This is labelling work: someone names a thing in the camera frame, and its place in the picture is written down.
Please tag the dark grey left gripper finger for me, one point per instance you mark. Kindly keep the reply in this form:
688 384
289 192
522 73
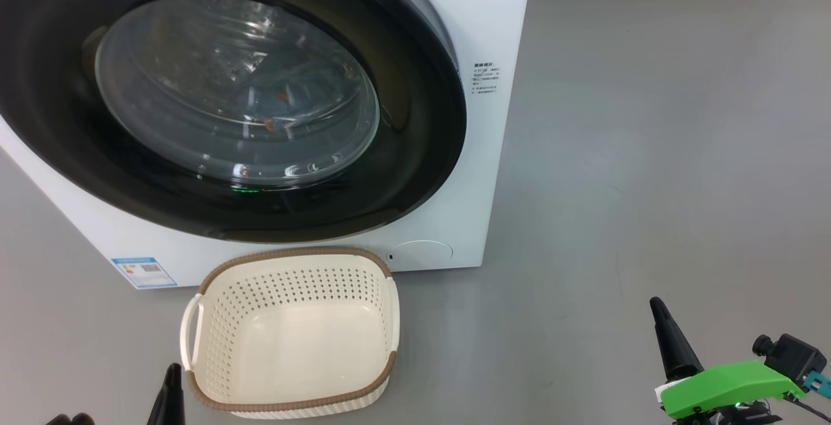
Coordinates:
170 405
71 420

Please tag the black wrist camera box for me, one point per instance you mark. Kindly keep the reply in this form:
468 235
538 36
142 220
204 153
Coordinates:
792 357

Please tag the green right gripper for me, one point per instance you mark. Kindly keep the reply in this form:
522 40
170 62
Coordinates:
727 389

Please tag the cream plastic laundry basket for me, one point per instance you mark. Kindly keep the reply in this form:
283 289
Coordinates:
292 347

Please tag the round white filter cover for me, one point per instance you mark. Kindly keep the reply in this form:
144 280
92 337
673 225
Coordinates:
422 255

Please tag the blue energy label sticker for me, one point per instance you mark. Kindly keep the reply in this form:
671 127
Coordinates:
144 272

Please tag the white front-load washing machine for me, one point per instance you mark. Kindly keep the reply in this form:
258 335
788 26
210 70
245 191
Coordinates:
493 23

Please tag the black round washer door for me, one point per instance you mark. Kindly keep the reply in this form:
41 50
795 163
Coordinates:
415 120

